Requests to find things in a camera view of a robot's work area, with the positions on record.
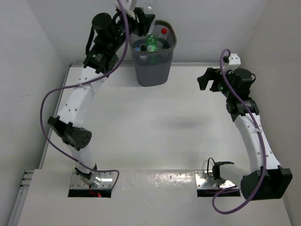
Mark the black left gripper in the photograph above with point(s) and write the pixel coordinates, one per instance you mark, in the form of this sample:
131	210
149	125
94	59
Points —
140	28

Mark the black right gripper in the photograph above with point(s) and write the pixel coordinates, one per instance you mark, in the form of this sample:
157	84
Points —
211	74

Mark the green plastic bottle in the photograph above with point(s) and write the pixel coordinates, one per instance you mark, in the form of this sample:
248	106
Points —
151	43

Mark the red cap clear bottle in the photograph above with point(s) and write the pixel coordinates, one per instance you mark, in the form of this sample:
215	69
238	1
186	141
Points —
161	38

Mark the black cap small bottle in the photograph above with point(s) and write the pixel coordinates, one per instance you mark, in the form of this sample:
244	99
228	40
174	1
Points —
143	48

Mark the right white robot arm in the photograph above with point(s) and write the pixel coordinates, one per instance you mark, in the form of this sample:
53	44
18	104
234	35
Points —
235	86

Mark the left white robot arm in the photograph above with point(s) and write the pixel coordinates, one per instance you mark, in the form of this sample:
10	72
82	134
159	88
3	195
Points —
107	35

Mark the grey mesh waste bin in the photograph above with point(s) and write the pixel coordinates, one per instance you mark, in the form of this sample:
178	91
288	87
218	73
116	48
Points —
152	68

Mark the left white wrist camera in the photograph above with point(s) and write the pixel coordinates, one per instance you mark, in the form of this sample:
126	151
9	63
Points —
128	6

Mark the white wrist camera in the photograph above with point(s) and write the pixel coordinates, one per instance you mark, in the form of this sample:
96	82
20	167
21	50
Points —
128	6
231	62

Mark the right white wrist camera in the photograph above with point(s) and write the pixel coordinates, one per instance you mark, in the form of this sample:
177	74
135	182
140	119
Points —
231	62

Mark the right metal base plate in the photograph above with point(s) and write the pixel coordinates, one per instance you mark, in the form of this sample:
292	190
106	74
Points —
204	182

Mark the metal base plate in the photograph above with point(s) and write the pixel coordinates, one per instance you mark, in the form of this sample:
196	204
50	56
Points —
204	182
98	181

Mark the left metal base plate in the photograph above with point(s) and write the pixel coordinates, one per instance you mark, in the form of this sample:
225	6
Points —
98	181

